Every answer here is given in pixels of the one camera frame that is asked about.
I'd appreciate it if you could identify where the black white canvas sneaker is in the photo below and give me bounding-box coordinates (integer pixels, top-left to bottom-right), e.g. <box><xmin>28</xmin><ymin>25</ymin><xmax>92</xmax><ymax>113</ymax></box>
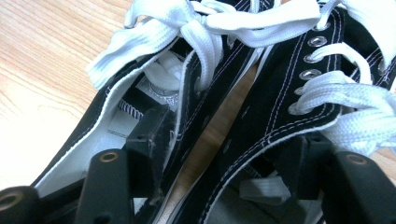
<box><xmin>31</xmin><ymin>0</ymin><xmax>321</xmax><ymax>224</ymax></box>
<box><xmin>174</xmin><ymin>0</ymin><xmax>396</xmax><ymax>224</ymax></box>

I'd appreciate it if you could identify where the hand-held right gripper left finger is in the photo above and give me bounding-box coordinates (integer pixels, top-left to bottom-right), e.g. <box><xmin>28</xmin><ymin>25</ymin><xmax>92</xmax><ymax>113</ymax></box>
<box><xmin>124</xmin><ymin>106</ymin><xmax>180</xmax><ymax>202</ymax></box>

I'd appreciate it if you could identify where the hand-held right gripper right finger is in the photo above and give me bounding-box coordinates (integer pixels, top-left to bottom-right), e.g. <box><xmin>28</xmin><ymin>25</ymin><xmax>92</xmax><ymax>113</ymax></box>
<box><xmin>273</xmin><ymin>133</ymin><xmax>337</xmax><ymax>201</ymax></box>

